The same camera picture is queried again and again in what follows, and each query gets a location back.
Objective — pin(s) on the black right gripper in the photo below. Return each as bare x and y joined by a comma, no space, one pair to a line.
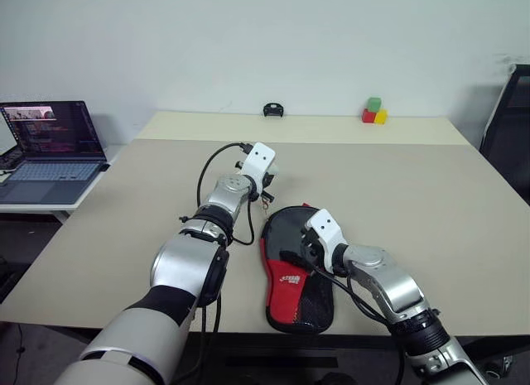
314,252

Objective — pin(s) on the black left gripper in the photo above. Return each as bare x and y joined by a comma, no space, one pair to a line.
270,177

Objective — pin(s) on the black red paddle case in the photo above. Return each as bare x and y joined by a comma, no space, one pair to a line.
285,294

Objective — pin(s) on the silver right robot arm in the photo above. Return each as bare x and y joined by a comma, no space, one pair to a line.
393,277

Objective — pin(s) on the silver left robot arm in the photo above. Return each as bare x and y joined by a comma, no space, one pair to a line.
186,261

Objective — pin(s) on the small black plastic holder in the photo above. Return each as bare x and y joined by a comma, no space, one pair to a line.
273,110

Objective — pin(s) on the beige table cover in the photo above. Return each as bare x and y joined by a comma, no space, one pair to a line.
414,236

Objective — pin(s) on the red cube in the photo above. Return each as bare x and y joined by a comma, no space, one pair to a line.
369,116

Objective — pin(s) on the yellow cube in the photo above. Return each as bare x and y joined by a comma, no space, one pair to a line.
381,117

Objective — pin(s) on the green cube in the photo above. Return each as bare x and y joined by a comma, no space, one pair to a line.
374,104

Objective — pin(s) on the white side table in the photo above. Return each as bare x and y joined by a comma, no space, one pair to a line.
62,209

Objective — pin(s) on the open grey laptop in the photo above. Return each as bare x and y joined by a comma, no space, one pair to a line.
54,153

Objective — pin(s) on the grey caster wheel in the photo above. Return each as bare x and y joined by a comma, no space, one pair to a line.
497,372

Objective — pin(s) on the dark office chair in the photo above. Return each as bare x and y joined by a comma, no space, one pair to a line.
507,132

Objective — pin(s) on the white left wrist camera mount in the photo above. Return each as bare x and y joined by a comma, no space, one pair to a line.
258,161

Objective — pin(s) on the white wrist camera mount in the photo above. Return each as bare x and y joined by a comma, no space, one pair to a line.
258,161
327,229

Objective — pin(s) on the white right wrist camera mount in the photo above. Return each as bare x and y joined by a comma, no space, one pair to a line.
327,229

